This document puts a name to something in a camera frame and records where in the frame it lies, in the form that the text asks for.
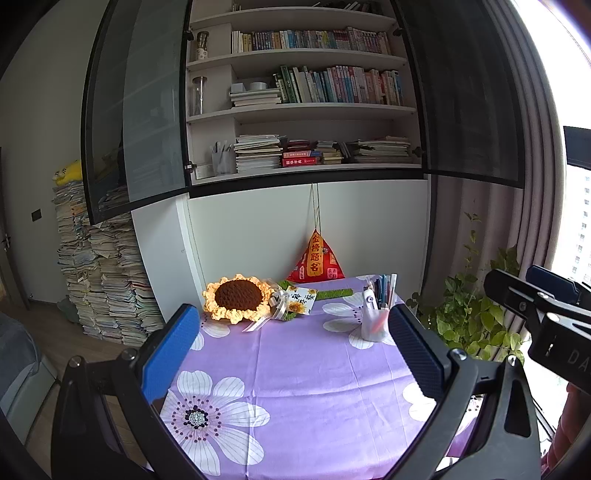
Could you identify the long row of upright books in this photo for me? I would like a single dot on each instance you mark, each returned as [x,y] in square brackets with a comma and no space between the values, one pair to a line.
[314,40]

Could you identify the row of green and pastel books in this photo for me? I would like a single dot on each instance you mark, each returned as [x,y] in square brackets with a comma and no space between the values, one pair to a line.
[341,85]

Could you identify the wide stack of papers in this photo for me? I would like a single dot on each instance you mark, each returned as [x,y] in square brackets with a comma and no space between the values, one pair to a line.
[379,150]

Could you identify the pinkish grey curtain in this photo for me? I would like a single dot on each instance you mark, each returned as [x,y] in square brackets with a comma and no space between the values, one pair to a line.
[531,138]

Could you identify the grey tape roll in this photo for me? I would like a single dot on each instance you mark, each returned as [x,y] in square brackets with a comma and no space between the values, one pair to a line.
[258,86]

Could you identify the room door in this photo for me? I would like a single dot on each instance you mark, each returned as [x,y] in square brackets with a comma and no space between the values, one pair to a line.
[9,221]

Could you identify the green potted plant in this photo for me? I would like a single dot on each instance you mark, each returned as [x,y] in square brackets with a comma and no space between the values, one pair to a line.
[466,314]

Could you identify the purple floral tablecloth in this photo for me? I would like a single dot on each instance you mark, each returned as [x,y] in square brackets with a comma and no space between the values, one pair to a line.
[300,369]

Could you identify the bunch of assorted pens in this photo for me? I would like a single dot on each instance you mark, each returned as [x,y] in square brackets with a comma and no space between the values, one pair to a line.
[385,290]

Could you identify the tall stack of magazines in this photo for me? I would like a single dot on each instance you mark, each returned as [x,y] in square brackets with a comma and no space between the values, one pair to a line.
[257,154]

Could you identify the small stack of dark books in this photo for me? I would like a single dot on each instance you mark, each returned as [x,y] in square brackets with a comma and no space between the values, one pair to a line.
[298,145]

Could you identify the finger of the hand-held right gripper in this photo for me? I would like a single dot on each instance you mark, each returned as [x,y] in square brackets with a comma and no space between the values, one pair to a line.
[503,288]
[554,284]

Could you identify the person's right forearm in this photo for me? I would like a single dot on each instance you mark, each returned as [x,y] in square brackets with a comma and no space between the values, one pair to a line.
[572,424]

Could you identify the large pile of books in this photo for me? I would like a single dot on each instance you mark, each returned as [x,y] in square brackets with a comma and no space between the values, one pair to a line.
[106,281]

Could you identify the crochet sunflower with green stem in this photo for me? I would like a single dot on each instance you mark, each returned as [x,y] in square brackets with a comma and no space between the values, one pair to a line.
[238,295]

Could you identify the black window fitting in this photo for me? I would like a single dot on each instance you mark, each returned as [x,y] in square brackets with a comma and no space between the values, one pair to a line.
[577,146]

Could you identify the translucent white cup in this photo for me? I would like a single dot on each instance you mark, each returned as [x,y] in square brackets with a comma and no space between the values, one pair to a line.
[376,325]

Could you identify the window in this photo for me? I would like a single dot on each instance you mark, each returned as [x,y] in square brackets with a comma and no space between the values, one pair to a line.
[577,69]

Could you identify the small white box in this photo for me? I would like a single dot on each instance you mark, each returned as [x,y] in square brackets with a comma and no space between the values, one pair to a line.
[203,172]

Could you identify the grey pen holder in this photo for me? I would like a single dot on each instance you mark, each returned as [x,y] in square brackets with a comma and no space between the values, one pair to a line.
[223,160]

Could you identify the red books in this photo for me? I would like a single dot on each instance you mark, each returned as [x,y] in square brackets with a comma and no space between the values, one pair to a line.
[301,159]

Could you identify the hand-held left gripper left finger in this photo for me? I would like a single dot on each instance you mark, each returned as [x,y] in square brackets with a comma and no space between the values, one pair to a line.
[168,355]

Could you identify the red pyramid pouch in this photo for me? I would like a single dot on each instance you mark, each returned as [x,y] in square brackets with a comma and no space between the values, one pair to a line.
[317,263]

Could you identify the yellow plush toy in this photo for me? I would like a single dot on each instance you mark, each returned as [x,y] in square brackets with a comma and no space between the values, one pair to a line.
[68,173]

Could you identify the sunflower print card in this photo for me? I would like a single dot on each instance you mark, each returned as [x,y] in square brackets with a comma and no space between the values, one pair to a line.
[301,302]

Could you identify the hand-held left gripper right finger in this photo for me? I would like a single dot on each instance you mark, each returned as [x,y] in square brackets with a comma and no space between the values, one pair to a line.
[418,360]

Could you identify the tall glass jar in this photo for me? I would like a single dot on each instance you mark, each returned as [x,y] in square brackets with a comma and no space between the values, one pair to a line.
[199,97]

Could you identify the grey sofa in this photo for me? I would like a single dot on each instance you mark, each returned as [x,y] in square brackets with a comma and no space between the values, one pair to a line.
[21,369]

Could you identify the white bookcase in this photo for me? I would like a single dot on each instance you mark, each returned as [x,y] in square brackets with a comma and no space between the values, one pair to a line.
[314,117]

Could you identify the glass cabinet door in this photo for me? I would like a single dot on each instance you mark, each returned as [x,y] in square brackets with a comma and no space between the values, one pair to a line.
[466,92]
[134,115]

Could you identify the white lower cabinet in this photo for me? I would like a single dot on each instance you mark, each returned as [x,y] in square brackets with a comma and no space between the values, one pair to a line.
[244,230]

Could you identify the stack of white books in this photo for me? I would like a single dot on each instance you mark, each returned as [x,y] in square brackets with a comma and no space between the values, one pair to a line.
[255,98]

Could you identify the stack of yellowish books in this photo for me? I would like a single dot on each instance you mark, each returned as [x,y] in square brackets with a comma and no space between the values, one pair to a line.
[330,153]

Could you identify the white ribbon bow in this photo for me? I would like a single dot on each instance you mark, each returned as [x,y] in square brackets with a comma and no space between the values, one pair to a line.
[265,314]

